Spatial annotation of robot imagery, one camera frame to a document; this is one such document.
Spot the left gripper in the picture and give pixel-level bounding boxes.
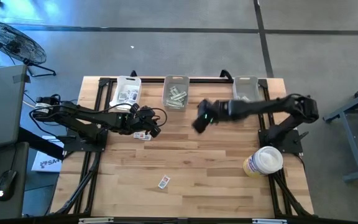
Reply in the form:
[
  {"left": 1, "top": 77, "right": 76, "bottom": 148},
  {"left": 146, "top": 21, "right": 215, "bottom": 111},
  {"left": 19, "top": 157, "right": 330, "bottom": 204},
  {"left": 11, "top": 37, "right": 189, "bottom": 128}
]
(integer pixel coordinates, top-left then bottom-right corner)
[{"left": 124, "top": 104, "right": 163, "bottom": 138}]

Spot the yellow wipes canister white lid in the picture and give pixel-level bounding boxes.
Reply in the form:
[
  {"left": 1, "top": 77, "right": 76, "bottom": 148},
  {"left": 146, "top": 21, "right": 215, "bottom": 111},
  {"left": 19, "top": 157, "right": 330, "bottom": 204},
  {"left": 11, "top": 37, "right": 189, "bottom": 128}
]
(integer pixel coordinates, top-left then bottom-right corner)
[{"left": 243, "top": 146, "right": 284, "bottom": 179}]

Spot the silver metal bracket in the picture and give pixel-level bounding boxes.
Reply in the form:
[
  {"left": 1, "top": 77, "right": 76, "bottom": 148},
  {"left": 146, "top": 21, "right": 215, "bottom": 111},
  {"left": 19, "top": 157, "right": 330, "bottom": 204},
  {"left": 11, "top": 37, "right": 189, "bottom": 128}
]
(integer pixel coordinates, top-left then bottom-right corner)
[
  {"left": 252, "top": 218, "right": 288, "bottom": 224},
  {"left": 78, "top": 217, "right": 114, "bottom": 224}
]

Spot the white paper sheet on floor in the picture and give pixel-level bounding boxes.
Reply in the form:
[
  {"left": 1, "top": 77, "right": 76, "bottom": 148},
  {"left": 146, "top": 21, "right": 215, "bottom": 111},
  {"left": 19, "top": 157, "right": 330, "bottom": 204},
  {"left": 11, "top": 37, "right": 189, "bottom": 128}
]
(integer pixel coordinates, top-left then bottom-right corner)
[{"left": 31, "top": 135, "right": 65, "bottom": 173}]

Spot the grey plastic bin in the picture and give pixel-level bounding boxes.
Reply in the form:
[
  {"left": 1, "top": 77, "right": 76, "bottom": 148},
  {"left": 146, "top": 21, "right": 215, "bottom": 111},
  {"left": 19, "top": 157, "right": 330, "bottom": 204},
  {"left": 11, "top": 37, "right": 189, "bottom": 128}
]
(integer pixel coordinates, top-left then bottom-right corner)
[
  {"left": 232, "top": 75, "right": 262, "bottom": 103},
  {"left": 162, "top": 74, "right": 191, "bottom": 112}
]

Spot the dark desk surface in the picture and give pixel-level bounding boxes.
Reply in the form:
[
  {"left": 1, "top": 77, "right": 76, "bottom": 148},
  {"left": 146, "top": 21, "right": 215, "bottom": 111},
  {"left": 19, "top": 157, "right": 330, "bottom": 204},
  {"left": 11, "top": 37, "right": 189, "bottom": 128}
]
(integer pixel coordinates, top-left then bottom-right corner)
[{"left": 0, "top": 141, "right": 30, "bottom": 220}]

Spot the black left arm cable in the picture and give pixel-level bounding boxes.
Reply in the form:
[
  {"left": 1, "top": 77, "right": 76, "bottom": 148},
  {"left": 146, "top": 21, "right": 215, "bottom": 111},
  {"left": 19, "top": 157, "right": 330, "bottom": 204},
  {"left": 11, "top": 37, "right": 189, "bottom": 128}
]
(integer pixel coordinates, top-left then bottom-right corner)
[{"left": 147, "top": 107, "right": 168, "bottom": 128}]

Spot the black floor fan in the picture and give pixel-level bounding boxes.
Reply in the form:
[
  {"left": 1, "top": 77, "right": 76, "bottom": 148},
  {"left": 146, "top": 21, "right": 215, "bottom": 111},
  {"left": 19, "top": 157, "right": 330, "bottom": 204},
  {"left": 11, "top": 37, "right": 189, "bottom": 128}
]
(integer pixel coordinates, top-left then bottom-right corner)
[{"left": 0, "top": 19, "right": 57, "bottom": 78}]

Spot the black computer mouse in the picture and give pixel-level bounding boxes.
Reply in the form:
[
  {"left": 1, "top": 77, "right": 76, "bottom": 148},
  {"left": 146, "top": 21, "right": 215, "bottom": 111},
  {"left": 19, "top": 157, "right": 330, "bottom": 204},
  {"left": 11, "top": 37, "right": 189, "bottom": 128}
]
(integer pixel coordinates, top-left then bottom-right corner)
[{"left": 0, "top": 169, "right": 18, "bottom": 202}]

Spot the white plastic bin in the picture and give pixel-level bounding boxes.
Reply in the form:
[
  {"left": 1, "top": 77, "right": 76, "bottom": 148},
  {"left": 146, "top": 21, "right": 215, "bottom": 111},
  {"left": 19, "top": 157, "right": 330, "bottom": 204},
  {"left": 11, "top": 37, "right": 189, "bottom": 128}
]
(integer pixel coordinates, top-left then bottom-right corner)
[{"left": 109, "top": 75, "right": 142, "bottom": 112}]

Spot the blue-grey metal bench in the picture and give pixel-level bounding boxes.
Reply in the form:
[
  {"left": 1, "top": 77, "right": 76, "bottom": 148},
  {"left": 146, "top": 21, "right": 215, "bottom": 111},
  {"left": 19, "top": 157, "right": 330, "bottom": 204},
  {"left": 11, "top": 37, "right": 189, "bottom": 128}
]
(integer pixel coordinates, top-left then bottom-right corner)
[{"left": 323, "top": 79, "right": 358, "bottom": 183}]

